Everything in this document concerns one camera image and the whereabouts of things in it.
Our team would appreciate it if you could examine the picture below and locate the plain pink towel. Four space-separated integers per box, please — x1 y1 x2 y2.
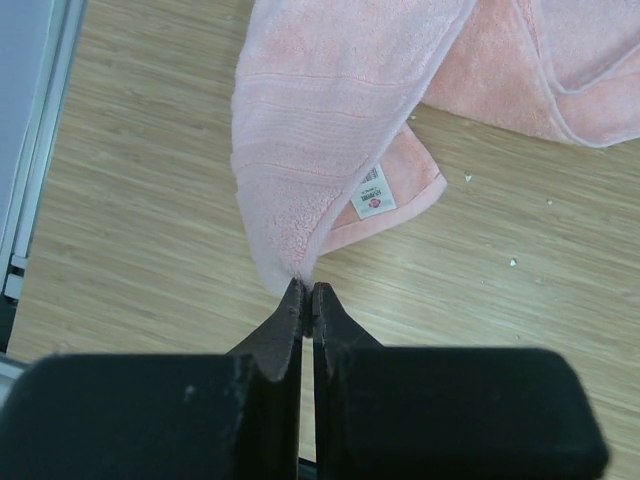
231 1 639 293

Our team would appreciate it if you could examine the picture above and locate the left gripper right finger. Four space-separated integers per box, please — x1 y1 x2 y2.
311 283 609 479

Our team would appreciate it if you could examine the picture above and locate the white care label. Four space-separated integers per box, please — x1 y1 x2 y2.
351 164 397 220

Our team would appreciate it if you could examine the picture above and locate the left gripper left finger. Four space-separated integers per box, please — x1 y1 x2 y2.
1 280 306 479

